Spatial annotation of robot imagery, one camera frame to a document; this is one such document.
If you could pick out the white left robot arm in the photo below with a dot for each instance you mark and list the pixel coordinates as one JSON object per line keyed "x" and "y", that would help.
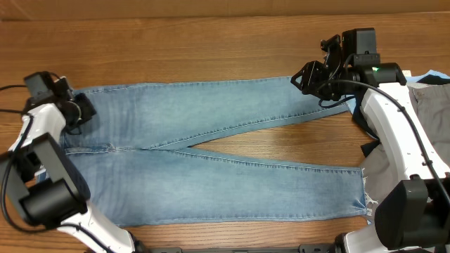
{"x": 45, "y": 187}

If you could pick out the light blue shirt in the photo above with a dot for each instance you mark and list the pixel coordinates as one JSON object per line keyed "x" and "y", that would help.
{"x": 431, "y": 77}

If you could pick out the grey trousers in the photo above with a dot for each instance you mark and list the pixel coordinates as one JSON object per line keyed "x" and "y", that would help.
{"x": 414, "y": 137}

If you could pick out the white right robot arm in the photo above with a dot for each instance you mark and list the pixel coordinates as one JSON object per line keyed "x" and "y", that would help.
{"x": 413, "y": 194}

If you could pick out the light blue denim jeans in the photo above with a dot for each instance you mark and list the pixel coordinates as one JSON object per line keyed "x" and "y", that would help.
{"x": 140, "y": 158}

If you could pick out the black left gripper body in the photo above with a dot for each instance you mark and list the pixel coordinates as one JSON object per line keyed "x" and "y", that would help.
{"x": 81, "y": 109}

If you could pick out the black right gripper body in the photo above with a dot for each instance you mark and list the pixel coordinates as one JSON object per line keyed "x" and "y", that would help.
{"x": 313, "y": 74}

